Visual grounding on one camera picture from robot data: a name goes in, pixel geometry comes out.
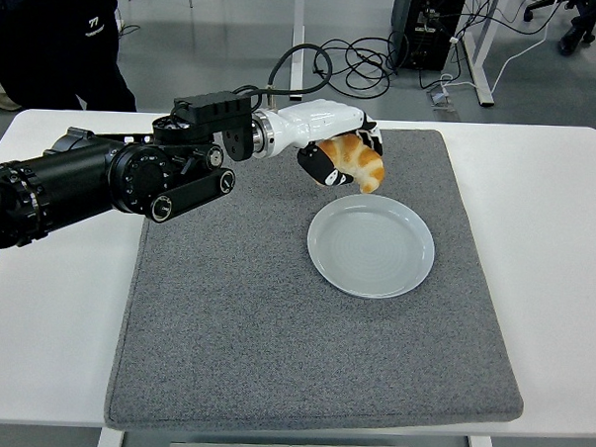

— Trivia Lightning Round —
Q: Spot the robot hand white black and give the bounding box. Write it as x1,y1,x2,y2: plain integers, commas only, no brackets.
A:
262,97,388,192

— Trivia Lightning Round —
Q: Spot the golden croissant bread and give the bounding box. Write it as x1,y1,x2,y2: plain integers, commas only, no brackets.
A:
314,132,388,197

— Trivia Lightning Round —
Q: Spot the grey round plate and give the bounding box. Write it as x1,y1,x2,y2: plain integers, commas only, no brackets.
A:
302,190,439,303

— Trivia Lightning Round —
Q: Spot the grey floor socket box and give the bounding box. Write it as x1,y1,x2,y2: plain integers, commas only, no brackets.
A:
425,88,463,113

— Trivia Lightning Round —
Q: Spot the black computer tower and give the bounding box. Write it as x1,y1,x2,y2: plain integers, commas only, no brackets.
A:
386,0,468,74

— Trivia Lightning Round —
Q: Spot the white desk leg with foot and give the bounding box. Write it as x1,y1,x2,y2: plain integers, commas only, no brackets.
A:
459,0,503,110

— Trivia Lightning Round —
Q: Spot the grey fabric mat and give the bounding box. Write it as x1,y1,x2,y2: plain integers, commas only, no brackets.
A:
103,115,538,447

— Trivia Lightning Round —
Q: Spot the black office chair base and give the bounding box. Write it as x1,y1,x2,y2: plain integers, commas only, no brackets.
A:
522,0,596,28

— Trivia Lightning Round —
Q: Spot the person's foot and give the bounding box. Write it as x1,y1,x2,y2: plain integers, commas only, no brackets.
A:
556,24,596,59

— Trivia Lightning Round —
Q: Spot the person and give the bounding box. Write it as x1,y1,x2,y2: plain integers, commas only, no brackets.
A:
0,0,142,115

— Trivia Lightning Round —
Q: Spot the black tangled floor cable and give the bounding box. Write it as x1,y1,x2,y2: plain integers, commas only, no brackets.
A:
311,34,401,100

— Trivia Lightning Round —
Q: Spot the white floor cable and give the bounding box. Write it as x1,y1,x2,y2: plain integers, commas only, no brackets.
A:
437,0,562,97

